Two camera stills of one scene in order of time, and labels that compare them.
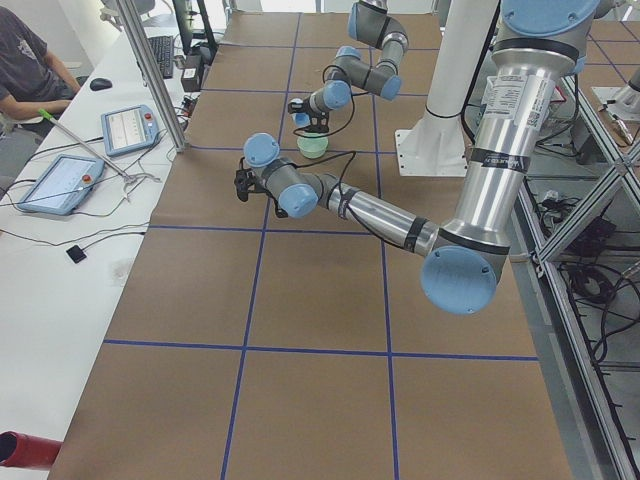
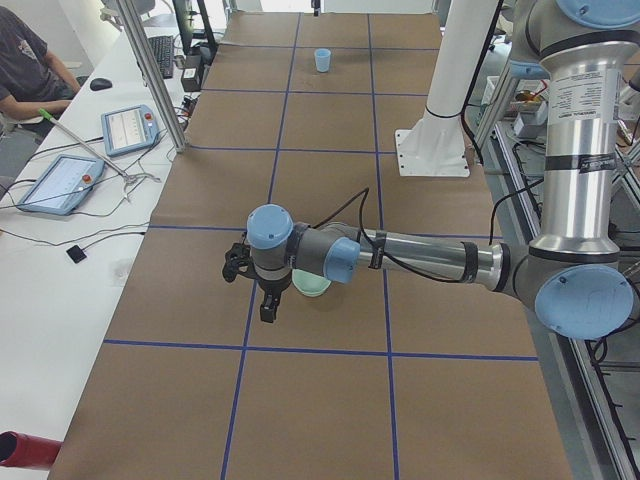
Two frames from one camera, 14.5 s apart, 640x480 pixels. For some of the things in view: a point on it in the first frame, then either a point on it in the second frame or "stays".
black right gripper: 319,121 -> 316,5
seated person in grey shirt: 34,83 stays
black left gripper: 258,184 -> 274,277
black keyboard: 163,47 stays
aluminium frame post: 154,71 stays
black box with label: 191,75 stays
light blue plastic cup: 301,119 -> 323,58
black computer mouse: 98,84 stays
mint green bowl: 312,148 -> 310,284
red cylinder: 17,449 stays
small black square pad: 76,254 stays
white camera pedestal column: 438,147 stays
